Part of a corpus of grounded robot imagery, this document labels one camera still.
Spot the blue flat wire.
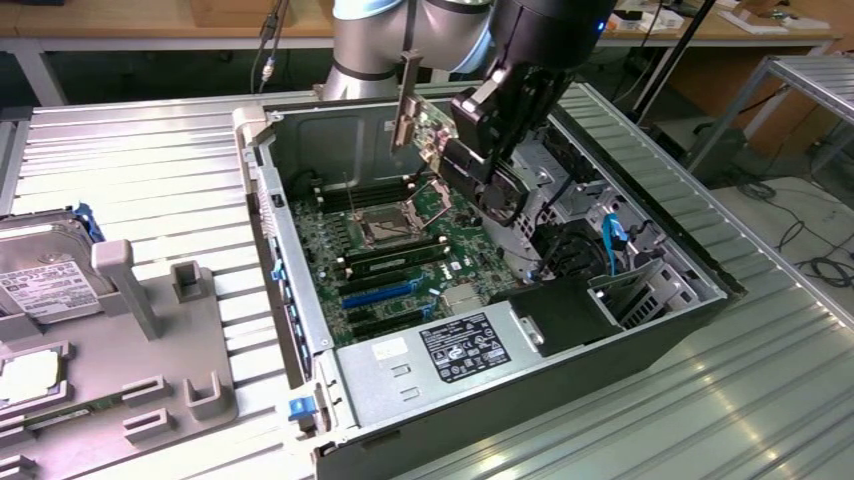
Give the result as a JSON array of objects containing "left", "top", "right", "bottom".
[{"left": 602, "top": 213, "right": 632, "bottom": 279}]

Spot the blue case latch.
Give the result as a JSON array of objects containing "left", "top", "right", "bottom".
[{"left": 283, "top": 394, "right": 315, "bottom": 422}]

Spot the metal frame shelf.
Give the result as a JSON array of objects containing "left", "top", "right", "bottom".
[{"left": 686, "top": 52, "right": 854, "bottom": 176}]

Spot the black slanted pole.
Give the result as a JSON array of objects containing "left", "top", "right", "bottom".
[{"left": 630, "top": 0, "right": 721, "bottom": 121}]

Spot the white orange small box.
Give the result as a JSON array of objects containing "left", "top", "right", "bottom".
[{"left": 612, "top": 7, "right": 686, "bottom": 34}]

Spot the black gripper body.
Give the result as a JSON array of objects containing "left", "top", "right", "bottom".
[{"left": 490, "top": 0, "right": 619, "bottom": 74}]

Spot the wooden desk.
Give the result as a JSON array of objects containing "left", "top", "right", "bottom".
[{"left": 0, "top": 0, "right": 842, "bottom": 51}]

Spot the blue expansion slot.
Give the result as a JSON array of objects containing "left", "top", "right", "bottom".
[{"left": 339, "top": 281, "right": 428, "bottom": 310}]

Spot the metal disk bay with vents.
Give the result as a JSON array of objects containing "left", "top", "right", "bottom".
[{"left": 584, "top": 257, "right": 726, "bottom": 332}]

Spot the black power wire bundle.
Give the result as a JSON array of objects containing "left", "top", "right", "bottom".
[{"left": 530, "top": 224, "right": 606, "bottom": 284}]

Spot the CPU socket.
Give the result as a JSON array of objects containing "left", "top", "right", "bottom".
[{"left": 356, "top": 207, "right": 428, "bottom": 249}]

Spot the green motherboard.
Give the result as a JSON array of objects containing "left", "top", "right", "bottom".
[{"left": 286, "top": 174, "right": 532, "bottom": 351}]

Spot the black cable tangle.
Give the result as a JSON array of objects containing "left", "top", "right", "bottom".
[{"left": 733, "top": 177, "right": 854, "bottom": 291}]

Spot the silver chipset heat sink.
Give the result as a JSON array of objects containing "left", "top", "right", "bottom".
[{"left": 439, "top": 286, "right": 487, "bottom": 310}]

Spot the long black expansion slot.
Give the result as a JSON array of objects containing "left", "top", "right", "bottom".
[
  {"left": 336, "top": 269, "right": 412, "bottom": 299},
  {"left": 350, "top": 308, "right": 428, "bottom": 341}
]

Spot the green graphics card black fan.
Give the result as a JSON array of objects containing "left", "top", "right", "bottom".
[{"left": 388, "top": 49, "right": 539, "bottom": 229}]

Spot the black open PC case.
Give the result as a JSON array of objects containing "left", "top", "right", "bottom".
[{"left": 229, "top": 85, "right": 746, "bottom": 480}]

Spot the grey parts rack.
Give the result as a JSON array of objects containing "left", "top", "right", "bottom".
[{"left": 0, "top": 238, "right": 242, "bottom": 480}]

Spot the hard disk with blue carrier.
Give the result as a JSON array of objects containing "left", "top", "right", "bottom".
[{"left": 0, "top": 202, "right": 108, "bottom": 324}]

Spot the green RAM stick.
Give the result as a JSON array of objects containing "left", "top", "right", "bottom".
[{"left": 19, "top": 394, "right": 128, "bottom": 432}]

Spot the grey hanging cable with connector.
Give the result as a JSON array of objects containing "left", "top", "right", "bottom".
[{"left": 248, "top": 0, "right": 290, "bottom": 96}]

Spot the grey power supply with label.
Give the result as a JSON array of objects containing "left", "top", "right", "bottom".
[{"left": 332, "top": 302, "right": 546, "bottom": 431}]

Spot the perforated metal drive cage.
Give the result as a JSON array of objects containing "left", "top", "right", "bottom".
[{"left": 492, "top": 132, "right": 602, "bottom": 261}]

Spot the white flat box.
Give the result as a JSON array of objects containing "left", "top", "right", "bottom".
[{"left": 717, "top": 0, "right": 793, "bottom": 36}]

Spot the metal socket cover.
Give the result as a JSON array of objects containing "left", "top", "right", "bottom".
[{"left": 403, "top": 178, "right": 455, "bottom": 234}]

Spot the RAM stick in motherboard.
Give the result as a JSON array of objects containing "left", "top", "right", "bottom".
[{"left": 344, "top": 243, "right": 450, "bottom": 279}]

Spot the black plastic box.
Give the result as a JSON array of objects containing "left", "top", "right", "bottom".
[{"left": 486, "top": 277, "right": 626, "bottom": 359}]

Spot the CPU chip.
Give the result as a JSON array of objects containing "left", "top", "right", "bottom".
[{"left": 0, "top": 349, "right": 67, "bottom": 407}]

